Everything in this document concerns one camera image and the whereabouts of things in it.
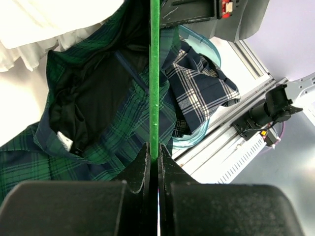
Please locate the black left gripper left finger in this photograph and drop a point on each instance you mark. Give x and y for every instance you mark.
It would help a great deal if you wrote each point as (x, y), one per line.
(125, 206)

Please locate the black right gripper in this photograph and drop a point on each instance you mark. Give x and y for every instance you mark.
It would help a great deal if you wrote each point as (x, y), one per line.
(180, 12)

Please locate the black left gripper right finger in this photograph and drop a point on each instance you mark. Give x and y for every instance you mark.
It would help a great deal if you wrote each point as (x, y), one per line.
(189, 208)

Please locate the green hanger of plaid skirt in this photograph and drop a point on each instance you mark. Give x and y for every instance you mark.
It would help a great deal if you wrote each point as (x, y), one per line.
(154, 78)

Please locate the navy white plaid skirt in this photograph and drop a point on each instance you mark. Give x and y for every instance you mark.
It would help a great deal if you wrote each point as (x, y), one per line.
(195, 94)

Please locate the green navy plaid skirt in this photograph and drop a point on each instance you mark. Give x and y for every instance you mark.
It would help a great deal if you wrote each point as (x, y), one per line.
(97, 112)

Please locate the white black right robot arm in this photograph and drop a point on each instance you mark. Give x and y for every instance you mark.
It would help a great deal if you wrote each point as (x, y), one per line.
(278, 103)

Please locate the grey pleated skirt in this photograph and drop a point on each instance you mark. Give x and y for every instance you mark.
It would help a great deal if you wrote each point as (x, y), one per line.
(244, 22)

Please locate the teal plastic basin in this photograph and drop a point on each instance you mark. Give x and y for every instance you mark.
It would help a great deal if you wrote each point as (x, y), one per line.
(201, 45)

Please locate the white slotted cable duct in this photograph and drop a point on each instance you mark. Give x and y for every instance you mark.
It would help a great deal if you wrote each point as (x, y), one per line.
(237, 161)

